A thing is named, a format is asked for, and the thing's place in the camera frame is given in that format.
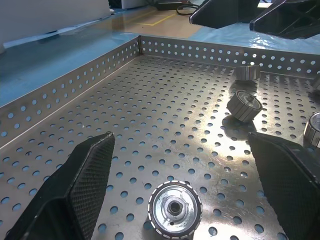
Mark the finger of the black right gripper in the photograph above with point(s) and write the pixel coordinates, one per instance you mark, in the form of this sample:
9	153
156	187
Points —
282	21
220	13

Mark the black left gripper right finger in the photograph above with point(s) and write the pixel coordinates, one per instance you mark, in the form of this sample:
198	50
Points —
290	190

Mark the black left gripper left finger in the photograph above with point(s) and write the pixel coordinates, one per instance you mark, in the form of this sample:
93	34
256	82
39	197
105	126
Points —
67	200

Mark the black power adapter brick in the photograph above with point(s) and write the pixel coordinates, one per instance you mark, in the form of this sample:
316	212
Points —
170	4

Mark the metal knurled wheel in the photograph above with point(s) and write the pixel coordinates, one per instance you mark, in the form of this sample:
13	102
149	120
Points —
313	130
246	73
240	106
175	212

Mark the perforated metal tray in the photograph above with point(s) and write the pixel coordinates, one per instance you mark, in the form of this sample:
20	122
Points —
162	112

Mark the white panel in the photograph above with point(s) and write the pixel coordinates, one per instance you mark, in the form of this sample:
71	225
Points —
50	15

